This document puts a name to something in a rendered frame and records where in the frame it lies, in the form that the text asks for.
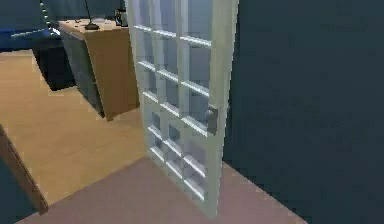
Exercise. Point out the grey round door knob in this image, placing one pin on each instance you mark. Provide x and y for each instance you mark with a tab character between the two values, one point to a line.
210	114

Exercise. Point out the white glazed room door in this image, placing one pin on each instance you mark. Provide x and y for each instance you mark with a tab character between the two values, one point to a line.
218	66

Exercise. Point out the light wooden bedside cabinet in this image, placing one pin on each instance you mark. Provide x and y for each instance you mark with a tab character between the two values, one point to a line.
110	66

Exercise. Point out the black desk lamp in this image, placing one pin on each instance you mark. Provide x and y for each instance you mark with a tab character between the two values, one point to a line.
90	24

